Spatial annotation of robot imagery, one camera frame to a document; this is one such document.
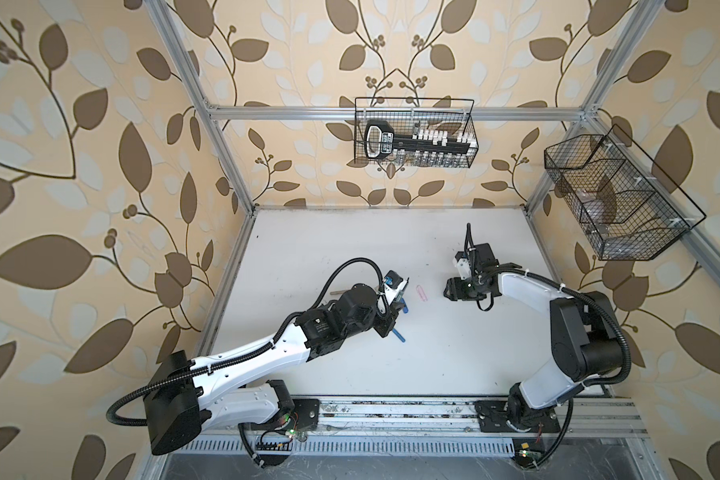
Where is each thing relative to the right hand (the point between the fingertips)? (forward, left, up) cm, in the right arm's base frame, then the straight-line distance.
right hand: (455, 295), depth 93 cm
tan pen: (-13, +34, +27) cm, 45 cm away
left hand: (-11, +19, +18) cm, 28 cm away
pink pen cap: (+2, +10, -2) cm, 11 cm away
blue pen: (-12, +18, -4) cm, 22 cm away
